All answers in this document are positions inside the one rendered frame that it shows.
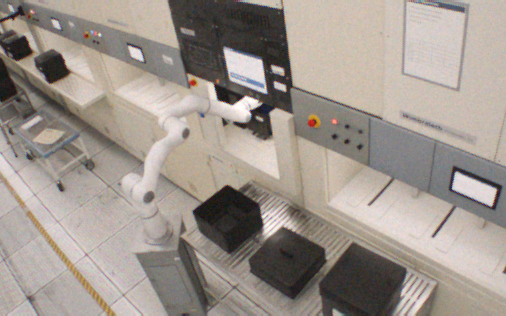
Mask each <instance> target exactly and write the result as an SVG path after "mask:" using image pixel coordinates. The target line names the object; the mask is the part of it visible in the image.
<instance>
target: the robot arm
mask: <svg viewBox="0 0 506 316"><path fill-rule="evenodd" d="M261 103H262V102H260V101H258V100H255V99H253V98H250V97H248V96H245V97H244V98H243V99H242V100H240V101H238V102H237V103H235V104H234V105H230V104H227V103H224V102H222V101H219V100H215V99H211V98H207V97H200V96H195V95H188V96H186V97H185V98H184V99H183V100H182V101H181V102H180V103H179V104H178V105H176V106H175V107H173V108H171V109H169V110H167V111H165V112H163V113H162V114H161V116H160V117H159V119H158V126H159V128H160V129H161V130H162V131H164V132H166V133H167V134H168V136H167V137H166V138H164V139H163V140H161V141H158V142H156V143H155V144H154V145H153V146H152V148H151V149H150V151H149V153H148V155H147V157H146V159H145V163H144V175H143V178H141V177H140V176H138V175H137V174H134V173H130V174H127V175H126V176H125V177H124V178H123V179H122V182H121V186H122V190H123V192H124V194H125V195H126V197H127V198H128V200H129V201H130V203H131V204H132V205H133V207H134V208H135V209H136V211H137V213H138V215H139V217H140V219H141V222H142V224H143V226H144V228H145V229H144V228H143V233H142V237H143V240H144V241H145V242H146V243H148V244H151V245H157V244H163V243H165V242H166V241H167V240H168V239H169V238H170V237H171V235H172V232H173V227H172V225H171V223H169V222H168V221H165V220H163V219H162V216H161V214H160V211H159V209H158V206H157V204H156V202H155V200H154V198H155V196H156V193H157V188H158V181H159V175H160V171H161V168H162V166H163V164H164V162H165V161H166V159H167V157H168V156H169V154H170V153H171V152H172V151H173V150H174V149H175V148H177V147H179V146H180V145H182V144H184V143H185V142H186V141H187V140H188V138H189V136H190V128H189V126H188V125H187V124H186V123H185V122H183V121H182V120H180V119H181V118H184V117H187V116H189V115H191V114H193V113H195V112H197V113H202V114H207V115H208V114H212V115H217V116H220V117H223V118H224V119H225V120H226V121H227V123H228V124H232V122H234V121H238V122H247V121H249V120H250V118H251V114H250V112H249V109H253V108H255V107H257V106H258V105H260V104H261Z"/></svg>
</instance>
